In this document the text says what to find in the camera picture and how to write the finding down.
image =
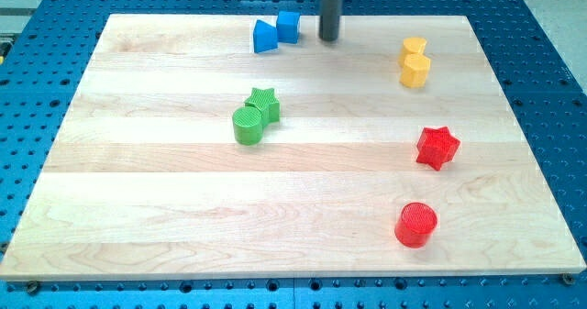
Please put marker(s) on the blue cube block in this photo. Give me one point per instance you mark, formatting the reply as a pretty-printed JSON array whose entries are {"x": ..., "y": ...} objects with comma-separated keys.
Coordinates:
[{"x": 287, "y": 25}]

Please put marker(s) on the wooden board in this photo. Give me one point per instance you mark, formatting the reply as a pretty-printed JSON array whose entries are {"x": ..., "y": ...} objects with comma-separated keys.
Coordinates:
[{"x": 145, "y": 180}]

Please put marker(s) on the red cylinder block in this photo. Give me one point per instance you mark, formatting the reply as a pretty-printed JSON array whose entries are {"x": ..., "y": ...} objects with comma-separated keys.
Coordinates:
[{"x": 415, "y": 225}]

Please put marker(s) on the green star block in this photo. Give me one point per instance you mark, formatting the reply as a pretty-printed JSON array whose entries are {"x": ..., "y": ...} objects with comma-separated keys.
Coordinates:
[{"x": 265, "y": 101}]

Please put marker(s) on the red star block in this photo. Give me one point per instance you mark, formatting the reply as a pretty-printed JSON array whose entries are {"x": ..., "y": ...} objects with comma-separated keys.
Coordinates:
[{"x": 436, "y": 146}]

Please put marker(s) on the blue triangular block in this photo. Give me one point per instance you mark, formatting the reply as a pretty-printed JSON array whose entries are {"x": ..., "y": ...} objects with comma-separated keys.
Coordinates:
[{"x": 265, "y": 37}]

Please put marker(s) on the yellow hexagon block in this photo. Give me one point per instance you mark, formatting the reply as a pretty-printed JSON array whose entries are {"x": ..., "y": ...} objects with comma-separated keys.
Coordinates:
[{"x": 415, "y": 70}]

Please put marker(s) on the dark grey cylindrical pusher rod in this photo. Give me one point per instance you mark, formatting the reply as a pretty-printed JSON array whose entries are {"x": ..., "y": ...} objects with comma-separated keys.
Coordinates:
[{"x": 329, "y": 20}]

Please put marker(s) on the green cylinder block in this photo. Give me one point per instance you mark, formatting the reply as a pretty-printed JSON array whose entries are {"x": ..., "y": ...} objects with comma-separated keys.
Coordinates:
[{"x": 247, "y": 125}]

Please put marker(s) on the yellow cylinder block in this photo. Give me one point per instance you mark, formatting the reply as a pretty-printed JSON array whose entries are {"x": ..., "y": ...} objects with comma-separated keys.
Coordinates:
[{"x": 411, "y": 45}]

